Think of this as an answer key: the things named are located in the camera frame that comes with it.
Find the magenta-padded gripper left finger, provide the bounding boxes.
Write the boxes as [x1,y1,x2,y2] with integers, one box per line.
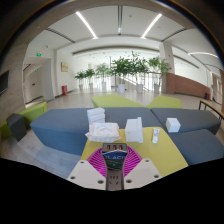
[66,147,108,191]

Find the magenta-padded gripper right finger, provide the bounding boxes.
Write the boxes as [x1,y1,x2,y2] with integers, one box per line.
[123,147,164,191]

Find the small white tube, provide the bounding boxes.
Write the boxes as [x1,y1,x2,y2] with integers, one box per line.
[151,127,161,145]

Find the white upright box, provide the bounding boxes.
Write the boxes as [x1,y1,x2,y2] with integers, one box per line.
[124,116,145,144]

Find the soft white tissue pack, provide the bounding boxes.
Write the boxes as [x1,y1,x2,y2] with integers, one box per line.
[84,122,123,144]

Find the white cube box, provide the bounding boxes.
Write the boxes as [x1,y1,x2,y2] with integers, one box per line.
[165,117,182,134]

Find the long lime green ottoman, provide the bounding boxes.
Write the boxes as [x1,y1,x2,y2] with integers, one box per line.
[0,101,48,140]

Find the dark grey cube ottoman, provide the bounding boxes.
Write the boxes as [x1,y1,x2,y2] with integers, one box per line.
[5,113,28,142]

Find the wooden bench with black legs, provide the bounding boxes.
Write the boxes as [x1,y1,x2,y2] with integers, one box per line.
[198,98,224,122]

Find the row of potted green plants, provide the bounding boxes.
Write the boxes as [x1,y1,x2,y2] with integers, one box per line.
[74,51,171,95]

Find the ceiling strip lights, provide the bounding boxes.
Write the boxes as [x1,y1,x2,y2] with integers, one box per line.
[75,11,220,60]

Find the yellow framed wall picture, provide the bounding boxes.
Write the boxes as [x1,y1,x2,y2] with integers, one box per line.
[60,61,70,73]

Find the black wall television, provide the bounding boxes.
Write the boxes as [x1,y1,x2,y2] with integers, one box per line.
[0,69,10,96]

